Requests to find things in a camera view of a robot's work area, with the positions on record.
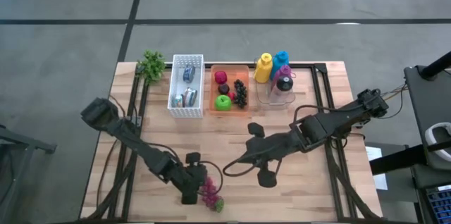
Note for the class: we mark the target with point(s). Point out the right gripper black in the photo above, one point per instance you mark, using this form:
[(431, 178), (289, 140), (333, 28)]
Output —
[(271, 146)]

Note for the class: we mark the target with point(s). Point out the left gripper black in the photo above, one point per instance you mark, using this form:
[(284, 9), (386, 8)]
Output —
[(192, 178)]

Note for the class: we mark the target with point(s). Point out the purple grape bunch with leaf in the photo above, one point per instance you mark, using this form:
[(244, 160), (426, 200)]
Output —
[(211, 199)]

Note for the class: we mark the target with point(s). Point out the green apple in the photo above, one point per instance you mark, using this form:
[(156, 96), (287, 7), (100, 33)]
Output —
[(223, 103)]

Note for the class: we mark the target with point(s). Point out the small red strawberry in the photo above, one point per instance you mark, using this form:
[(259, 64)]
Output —
[(231, 96)]

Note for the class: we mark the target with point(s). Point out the dark plum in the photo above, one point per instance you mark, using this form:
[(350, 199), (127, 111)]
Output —
[(223, 89)]

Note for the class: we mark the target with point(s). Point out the blue labelled tuna can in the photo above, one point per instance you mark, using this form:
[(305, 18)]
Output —
[(190, 97), (189, 74)]

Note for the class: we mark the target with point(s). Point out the magenta plastic squeeze bottle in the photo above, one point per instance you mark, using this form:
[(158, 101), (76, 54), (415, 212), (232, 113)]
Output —
[(283, 72)]

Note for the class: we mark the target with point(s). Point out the yellow plastic squeeze bottle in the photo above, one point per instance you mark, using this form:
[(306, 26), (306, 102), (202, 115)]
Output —
[(263, 69)]

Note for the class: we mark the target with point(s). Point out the red strawberry fruit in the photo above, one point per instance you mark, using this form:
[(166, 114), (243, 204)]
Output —
[(221, 77)]

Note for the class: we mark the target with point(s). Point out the blue plastic squeeze bottle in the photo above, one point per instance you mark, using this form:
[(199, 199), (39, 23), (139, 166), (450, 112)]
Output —
[(280, 62)]

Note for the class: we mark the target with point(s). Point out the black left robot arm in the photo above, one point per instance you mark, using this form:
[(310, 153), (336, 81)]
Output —
[(105, 115)]

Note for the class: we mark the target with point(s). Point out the clear plastic bin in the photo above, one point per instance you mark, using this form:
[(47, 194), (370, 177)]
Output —
[(262, 93)]

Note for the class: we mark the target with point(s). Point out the black grape bunch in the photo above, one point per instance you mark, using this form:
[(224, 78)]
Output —
[(241, 93)]

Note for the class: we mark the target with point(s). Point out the orange translucent plastic bin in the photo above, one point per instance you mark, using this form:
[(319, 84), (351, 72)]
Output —
[(232, 72)]

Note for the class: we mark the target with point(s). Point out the white perforated bin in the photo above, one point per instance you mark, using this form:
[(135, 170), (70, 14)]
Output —
[(178, 83)]

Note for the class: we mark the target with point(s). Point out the white paper sheet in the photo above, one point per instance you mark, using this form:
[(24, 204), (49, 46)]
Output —
[(374, 153)]

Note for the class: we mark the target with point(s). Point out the green artificial plant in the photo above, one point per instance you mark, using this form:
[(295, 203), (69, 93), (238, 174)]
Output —
[(151, 65)]

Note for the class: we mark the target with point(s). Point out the grey side table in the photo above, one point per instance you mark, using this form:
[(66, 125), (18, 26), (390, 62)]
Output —
[(31, 142)]

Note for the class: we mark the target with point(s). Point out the white round device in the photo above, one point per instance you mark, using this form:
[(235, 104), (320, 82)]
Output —
[(429, 137)]

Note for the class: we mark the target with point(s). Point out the black equipment cart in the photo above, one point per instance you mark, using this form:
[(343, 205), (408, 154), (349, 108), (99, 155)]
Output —
[(430, 93)]

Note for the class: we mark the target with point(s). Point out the black keyboard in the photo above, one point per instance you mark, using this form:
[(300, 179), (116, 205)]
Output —
[(440, 206)]

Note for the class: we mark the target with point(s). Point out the black aluminium table frame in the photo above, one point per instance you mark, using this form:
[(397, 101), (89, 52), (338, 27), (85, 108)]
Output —
[(321, 68)]

